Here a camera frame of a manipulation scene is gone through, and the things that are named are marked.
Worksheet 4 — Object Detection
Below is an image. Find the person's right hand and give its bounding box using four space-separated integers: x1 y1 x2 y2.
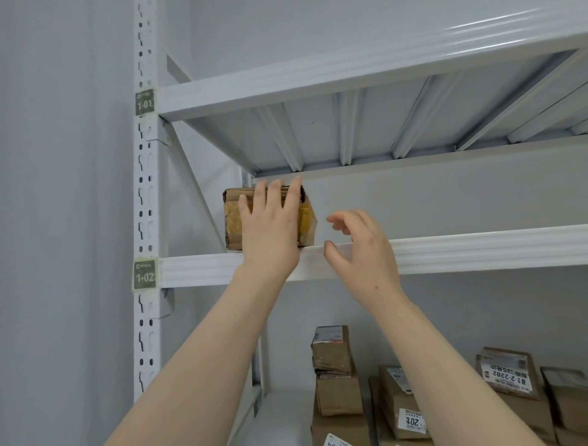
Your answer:
324 210 407 314

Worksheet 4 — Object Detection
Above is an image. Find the person's left hand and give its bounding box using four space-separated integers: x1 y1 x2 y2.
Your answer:
237 176 303 282

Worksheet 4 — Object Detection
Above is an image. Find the yellow-taped cardboard box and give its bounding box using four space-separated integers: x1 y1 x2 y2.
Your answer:
223 186 318 252

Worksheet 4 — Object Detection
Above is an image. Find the person's right forearm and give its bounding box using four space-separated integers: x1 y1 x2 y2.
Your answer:
363 290 548 446

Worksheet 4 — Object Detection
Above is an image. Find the person's left forearm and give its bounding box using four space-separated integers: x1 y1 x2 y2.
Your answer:
105 270 296 446

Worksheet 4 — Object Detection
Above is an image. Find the grey diagonal rack brace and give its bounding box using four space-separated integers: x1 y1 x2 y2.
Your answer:
161 54 229 252

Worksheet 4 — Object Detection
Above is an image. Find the white perforated rack upright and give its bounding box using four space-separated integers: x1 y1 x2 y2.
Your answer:
133 0 162 405

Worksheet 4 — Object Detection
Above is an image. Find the dark green shelf label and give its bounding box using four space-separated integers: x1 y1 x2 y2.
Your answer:
132 257 160 292
135 88 157 117

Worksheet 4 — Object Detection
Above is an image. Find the white metal rack shelf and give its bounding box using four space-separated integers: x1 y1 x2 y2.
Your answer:
228 390 319 446
156 0 588 181
158 224 588 289

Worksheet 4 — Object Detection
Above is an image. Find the group of brown cardboard parcels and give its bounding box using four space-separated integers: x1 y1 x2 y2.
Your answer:
311 325 588 446

